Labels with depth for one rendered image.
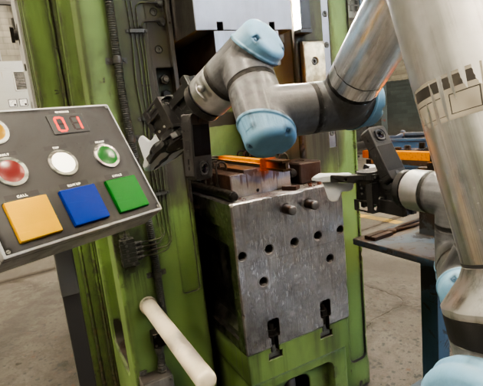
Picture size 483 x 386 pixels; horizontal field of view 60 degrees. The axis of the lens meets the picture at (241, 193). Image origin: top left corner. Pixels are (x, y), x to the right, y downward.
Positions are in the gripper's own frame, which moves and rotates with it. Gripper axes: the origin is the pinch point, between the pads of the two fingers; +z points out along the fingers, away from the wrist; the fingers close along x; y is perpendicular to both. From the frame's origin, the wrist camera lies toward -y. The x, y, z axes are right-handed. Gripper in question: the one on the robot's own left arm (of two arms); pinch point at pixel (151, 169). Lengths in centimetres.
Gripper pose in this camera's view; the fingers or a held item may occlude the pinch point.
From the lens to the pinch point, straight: 84.1
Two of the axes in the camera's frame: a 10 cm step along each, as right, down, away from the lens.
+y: -4.8, -8.6, 1.4
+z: -6.4, 4.6, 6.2
